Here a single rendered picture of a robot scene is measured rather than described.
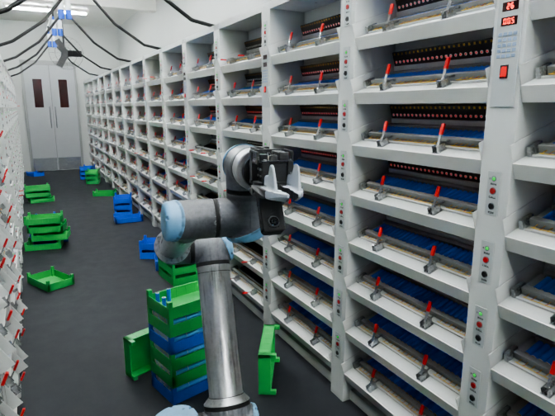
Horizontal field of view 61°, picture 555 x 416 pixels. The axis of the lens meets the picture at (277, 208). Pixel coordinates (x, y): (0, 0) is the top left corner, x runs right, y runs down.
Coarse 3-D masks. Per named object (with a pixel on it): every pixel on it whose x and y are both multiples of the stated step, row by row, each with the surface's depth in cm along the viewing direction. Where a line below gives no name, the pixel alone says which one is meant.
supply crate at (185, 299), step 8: (176, 288) 219; (184, 288) 222; (192, 288) 225; (152, 296) 209; (160, 296) 214; (176, 296) 220; (184, 296) 220; (192, 296) 220; (152, 304) 206; (160, 304) 200; (168, 304) 195; (176, 304) 212; (184, 304) 200; (192, 304) 203; (200, 304) 205; (160, 312) 201; (168, 312) 195; (176, 312) 198; (184, 312) 201; (192, 312) 203; (168, 320) 196
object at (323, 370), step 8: (280, 328) 266; (280, 336) 266; (288, 336) 257; (296, 344) 249; (304, 352) 242; (312, 352) 239; (312, 360) 236; (320, 360) 232; (320, 368) 229; (328, 368) 224; (328, 376) 224; (352, 392) 207; (352, 400) 207; (360, 400) 202; (368, 400) 200; (360, 408) 202; (368, 408) 197; (376, 408) 195
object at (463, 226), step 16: (368, 176) 190; (416, 176) 177; (432, 176) 170; (352, 192) 187; (368, 192) 183; (368, 208) 179; (384, 208) 170; (400, 208) 162; (416, 208) 158; (432, 224) 151; (448, 224) 144; (464, 224) 139
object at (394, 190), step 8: (368, 184) 186; (376, 184) 182; (384, 184) 180; (392, 192) 175; (400, 192) 171; (408, 192) 167; (416, 192) 164; (424, 192) 162; (424, 200) 161; (432, 200) 158; (440, 200) 154; (448, 200) 151; (456, 200) 150; (448, 208) 150; (464, 208) 146; (472, 208) 143
